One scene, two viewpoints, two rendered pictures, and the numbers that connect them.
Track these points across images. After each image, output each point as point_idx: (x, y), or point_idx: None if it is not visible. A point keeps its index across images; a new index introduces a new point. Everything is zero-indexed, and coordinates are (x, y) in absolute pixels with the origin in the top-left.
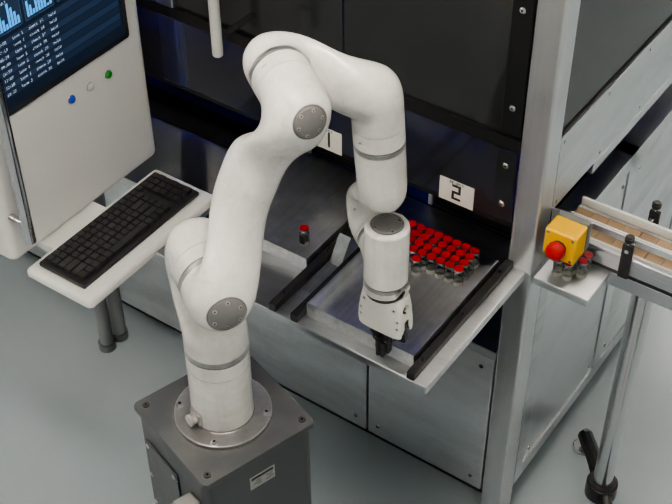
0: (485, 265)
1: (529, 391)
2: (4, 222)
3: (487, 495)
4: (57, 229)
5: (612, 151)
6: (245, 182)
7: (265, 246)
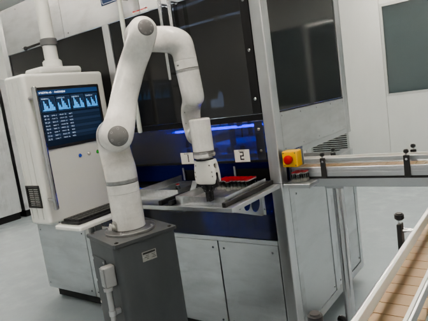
0: None
1: (300, 269)
2: (46, 202)
3: None
4: None
5: None
6: (123, 72)
7: (160, 193)
